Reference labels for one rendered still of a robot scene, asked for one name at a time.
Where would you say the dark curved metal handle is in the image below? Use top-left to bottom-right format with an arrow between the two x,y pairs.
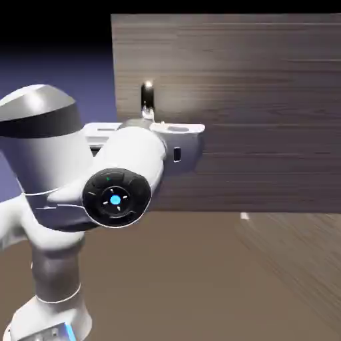
140,81 -> 156,112

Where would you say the dark wood cabinet door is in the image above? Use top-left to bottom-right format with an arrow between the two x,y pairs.
111,13 -> 341,125

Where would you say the dark wood cabinet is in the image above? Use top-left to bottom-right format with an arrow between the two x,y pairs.
110,13 -> 341,214

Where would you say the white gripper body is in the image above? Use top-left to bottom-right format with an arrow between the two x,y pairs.
82,118 -> 206,176

